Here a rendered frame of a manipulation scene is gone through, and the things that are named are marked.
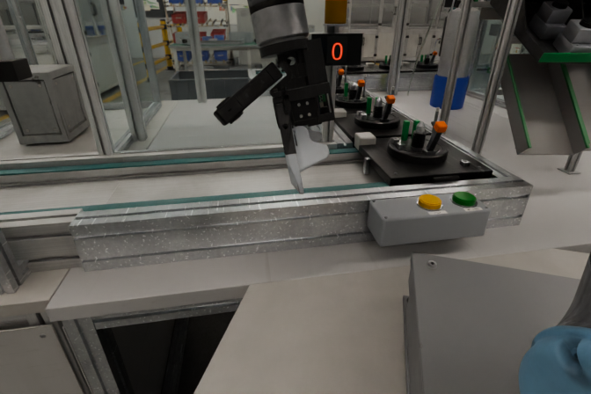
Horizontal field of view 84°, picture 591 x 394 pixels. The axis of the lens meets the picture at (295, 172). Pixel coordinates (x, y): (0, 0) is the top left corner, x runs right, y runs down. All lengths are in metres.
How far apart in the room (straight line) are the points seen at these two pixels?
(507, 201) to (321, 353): 0.51
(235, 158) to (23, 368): 0.57
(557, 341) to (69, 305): 0.63
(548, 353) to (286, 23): 0.41
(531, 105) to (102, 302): 1.00
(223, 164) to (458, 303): 0.61
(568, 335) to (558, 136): 0.80
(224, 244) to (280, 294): 0.15
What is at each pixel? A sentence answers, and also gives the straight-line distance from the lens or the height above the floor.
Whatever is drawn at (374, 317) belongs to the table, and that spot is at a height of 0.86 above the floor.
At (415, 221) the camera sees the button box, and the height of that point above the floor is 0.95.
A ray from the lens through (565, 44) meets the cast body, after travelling 0.93.
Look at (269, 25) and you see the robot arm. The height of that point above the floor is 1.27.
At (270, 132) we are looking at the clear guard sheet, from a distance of 0.89.
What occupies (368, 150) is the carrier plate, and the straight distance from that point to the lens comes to 0.85.
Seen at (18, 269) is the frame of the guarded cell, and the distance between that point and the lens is 0.75.
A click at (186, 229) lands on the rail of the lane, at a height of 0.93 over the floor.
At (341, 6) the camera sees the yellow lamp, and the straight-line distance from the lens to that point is 0.82.
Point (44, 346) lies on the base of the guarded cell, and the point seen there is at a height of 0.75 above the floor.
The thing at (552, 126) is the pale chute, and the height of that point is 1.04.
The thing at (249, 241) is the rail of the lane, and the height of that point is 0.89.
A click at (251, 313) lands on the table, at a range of 0.56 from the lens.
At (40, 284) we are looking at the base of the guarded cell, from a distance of 0.74.
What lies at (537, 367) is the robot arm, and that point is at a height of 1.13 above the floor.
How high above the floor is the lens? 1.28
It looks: 26 degrees down
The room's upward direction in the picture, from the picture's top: straight up
